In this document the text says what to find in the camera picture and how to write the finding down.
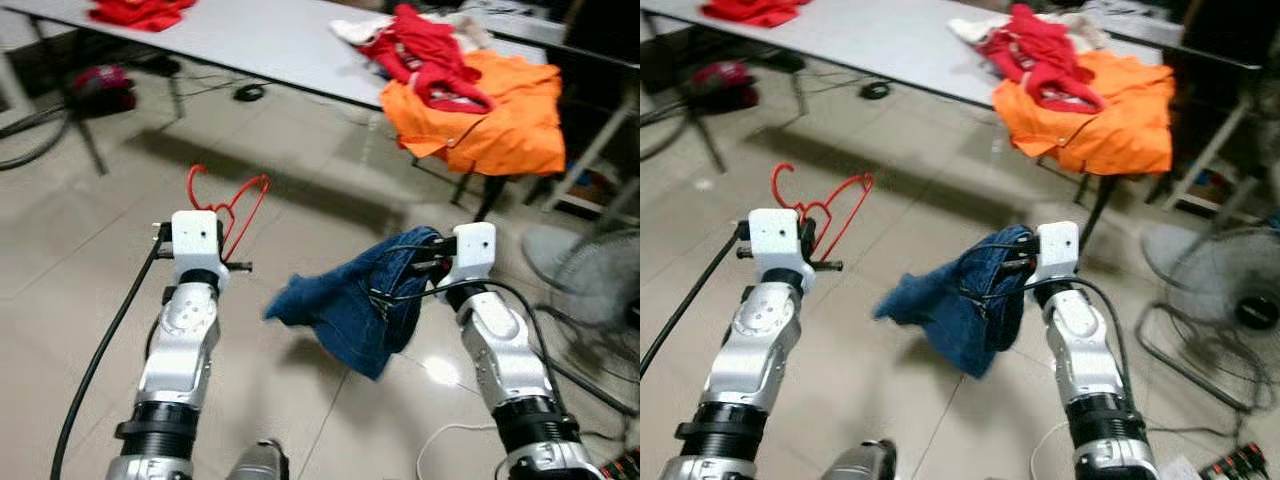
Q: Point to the red velvet hanger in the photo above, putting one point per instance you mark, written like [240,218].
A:
[252,184]
[855,183]

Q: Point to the blue denim garment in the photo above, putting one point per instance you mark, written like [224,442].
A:
[960,310]
[350,310]

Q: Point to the red sports jersey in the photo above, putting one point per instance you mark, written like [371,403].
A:
[755,10]
[140,12]

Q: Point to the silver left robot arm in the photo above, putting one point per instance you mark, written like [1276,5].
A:
[185,330]
[760,340]

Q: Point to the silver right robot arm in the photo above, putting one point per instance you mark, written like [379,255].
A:
[1085,350]
[505,350]

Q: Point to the orange shirt with black piping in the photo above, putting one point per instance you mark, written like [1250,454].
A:
[490,120]
[1100,120]

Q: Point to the black power adapter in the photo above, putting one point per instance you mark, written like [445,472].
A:
[248,92]
[876,90]

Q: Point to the grey floor fan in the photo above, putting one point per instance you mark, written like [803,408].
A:
[590,290]
[1220,300]

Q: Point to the magenta vacuum cleaner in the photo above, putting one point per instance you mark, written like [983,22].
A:
[100,88]
[725,85]

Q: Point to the grey table with black legs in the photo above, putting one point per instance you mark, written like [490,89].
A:
[880,40]
[270,40]

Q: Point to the crumpled red garment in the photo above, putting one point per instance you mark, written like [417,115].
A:
[1035,45]
[420,45]

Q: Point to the grey robot body part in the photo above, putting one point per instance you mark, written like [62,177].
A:
[862,462]
[258,462]

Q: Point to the black power strip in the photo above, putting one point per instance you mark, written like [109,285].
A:
[620,465]
[1230,462]

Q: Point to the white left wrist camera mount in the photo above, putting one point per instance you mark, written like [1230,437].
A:
[195,235]
[775,235]

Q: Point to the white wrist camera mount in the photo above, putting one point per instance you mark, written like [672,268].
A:
[1058,250]
[775,235]
[195,235]
[472,250]

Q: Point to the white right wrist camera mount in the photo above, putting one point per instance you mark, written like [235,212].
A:
[472,250]
[1058,250]

